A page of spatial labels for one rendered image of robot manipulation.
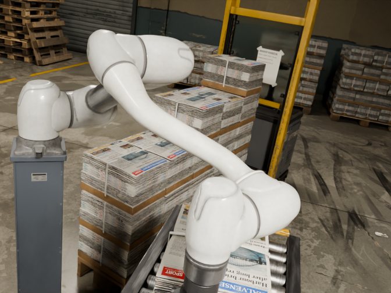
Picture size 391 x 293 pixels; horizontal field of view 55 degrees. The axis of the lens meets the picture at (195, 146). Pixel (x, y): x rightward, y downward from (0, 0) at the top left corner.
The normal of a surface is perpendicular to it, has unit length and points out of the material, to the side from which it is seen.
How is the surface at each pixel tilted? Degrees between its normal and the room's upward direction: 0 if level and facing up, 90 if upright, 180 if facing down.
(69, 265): 0
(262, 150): 90
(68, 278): 0
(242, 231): 87
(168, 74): 108
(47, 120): 91
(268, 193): 19
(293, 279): 0
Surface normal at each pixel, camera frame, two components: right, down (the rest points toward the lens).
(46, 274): 0.35, 0.40
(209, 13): -0.25, 0.33
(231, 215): 0.48, 0.18
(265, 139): -0.52, 0.24
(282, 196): 0.48, -0.54
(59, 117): 0.63, 0.38
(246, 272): 0.16, -0.92
